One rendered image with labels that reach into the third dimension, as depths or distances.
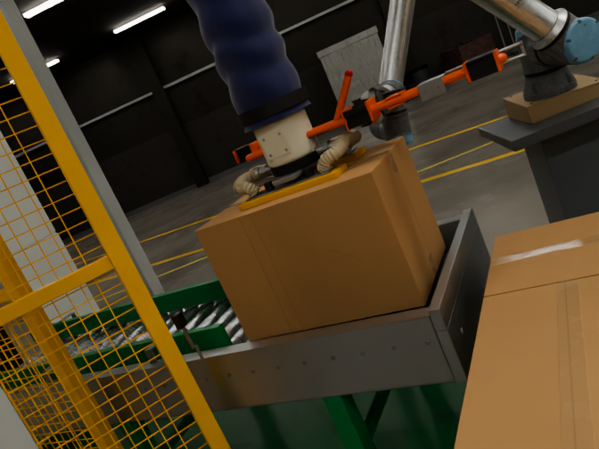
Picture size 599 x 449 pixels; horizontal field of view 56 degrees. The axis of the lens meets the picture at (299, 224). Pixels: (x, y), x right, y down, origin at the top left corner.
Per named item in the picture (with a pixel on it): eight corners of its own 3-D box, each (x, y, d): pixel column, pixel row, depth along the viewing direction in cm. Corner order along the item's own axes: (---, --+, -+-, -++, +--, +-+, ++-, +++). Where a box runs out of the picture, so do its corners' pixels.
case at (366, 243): (249, 341, 179) (193, 231, 171) (294, 284, 213) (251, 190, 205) (425, 306, 151) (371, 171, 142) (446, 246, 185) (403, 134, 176)
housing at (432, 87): (422, 102, 148) (415, 85, 147) (426, 97, 154) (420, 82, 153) (447, 92, 145) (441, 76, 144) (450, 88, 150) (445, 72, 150)
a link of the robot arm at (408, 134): (406, 140, 197) (398, 105, 194) (419, 143, 186) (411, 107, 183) (381, 148, 196) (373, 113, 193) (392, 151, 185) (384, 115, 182)
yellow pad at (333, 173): (241, 211, 170) (233, 197, 169) (255, 200, 178) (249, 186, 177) (338, 178, 153) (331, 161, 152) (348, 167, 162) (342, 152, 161)
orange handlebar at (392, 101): (219, 176, 182) (214, 166, 181) (259, 151, 207) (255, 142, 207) (508, 64, 137) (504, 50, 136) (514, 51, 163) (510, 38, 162)
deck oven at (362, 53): (400, 102, 1340) (373, 28, 1301) (406, 103, 1237) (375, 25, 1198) (347, 124, 1363) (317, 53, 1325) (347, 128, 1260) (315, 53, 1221)
